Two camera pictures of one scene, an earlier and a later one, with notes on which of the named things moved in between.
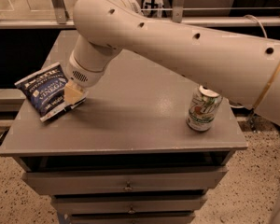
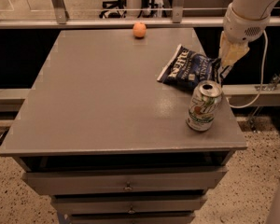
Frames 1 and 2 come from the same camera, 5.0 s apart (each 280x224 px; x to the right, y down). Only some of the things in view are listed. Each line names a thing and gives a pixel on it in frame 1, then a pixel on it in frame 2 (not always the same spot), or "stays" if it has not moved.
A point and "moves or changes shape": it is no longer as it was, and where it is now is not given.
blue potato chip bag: x=44 y=92 moves or changes shape
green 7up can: x=203 y=108 stays
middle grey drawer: x=130 y=205 stays
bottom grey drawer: x=130 y=217 stays
